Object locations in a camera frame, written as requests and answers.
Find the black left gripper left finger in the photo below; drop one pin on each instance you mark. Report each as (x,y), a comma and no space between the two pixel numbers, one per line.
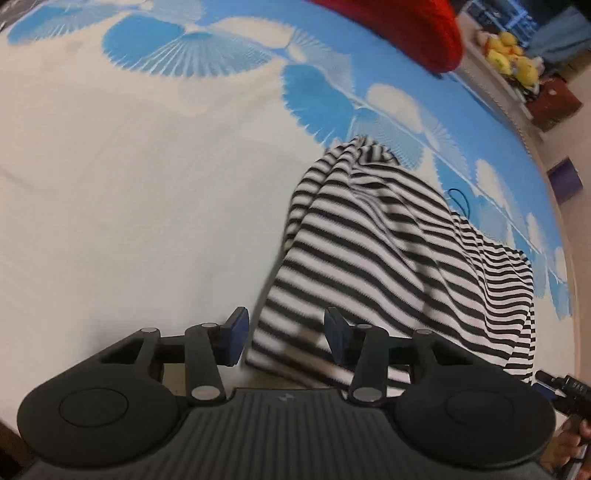
(128,399)

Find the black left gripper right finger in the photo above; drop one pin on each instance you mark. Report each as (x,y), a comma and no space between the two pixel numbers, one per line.
(444,401)

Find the black white striped garment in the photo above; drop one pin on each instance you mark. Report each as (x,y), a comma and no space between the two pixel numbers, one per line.
(370,239)

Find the person's right hand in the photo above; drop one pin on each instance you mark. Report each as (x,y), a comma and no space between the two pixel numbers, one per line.
(566,443)

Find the purple box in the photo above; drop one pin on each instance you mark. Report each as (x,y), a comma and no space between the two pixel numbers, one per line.
(565,180)

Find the blue white patterned bedsheet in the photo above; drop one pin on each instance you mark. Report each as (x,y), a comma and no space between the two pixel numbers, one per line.
(150,149)

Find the yellow plush toys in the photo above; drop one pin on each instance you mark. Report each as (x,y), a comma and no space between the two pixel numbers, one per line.
(504,54)

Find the red fluffy blanket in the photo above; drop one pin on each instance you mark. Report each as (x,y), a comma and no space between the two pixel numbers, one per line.
(425,30)

